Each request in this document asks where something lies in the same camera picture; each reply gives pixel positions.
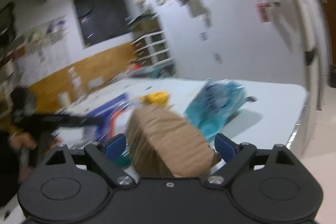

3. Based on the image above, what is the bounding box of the white blue plastic bag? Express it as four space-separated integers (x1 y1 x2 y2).
84 93 131 143

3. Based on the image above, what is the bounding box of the brown paper bag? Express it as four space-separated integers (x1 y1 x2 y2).
126 105 221 178

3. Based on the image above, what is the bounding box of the light blue tissue pack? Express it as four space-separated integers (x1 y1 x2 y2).
185 80 246 140

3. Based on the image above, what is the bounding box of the teal tape roll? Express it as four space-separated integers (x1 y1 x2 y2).
114 155 131 168

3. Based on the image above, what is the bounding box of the person left hand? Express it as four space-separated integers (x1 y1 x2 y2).
9 133 37 151

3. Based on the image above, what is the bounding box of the white paper cup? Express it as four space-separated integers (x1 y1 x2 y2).
58 92 72 109

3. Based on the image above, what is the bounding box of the clear water bottle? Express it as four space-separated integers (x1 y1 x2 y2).
68 67 84 100

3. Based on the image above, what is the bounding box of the yellow object on table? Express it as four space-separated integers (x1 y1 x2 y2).
139 91 170 107

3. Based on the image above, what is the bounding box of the white drawer organizer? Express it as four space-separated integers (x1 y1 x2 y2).
131 31 173 67

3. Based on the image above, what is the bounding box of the glass terrarium tank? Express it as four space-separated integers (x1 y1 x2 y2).
127 13 161 34

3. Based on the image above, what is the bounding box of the pink hanging tag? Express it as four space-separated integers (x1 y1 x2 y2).
256 3 272 23

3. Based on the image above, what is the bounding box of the white refrigerator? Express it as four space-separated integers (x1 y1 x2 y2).
278 0 330 111

